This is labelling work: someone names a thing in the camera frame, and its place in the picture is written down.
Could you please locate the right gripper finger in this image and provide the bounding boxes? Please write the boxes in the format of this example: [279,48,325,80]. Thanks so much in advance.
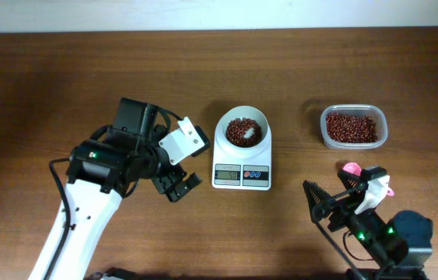
[338,170,363,191]
[303,180,338,223]

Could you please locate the pink measuring scoop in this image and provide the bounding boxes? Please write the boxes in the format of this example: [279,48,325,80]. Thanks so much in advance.
[342,163,394,196]

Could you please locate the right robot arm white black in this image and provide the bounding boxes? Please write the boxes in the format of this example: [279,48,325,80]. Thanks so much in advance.
[303,166,433,280]

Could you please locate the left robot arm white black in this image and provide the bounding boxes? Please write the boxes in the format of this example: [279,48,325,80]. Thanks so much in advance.
[30,98,210,279]

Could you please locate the white digital kitchen scale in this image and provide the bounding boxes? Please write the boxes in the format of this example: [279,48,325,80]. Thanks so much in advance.
[212,125,272,191]

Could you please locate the clear plastic container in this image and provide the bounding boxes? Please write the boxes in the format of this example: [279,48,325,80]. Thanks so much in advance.
[320,104,388,150]

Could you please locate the white round bowl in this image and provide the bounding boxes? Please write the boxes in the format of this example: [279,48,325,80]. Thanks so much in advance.
[216,106,272,149]

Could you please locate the red beans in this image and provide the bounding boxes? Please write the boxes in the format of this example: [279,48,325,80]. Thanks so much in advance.
[225,112,379,149]

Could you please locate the left black camera cable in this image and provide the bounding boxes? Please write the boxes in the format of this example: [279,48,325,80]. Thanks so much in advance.
[43,157,72,280]

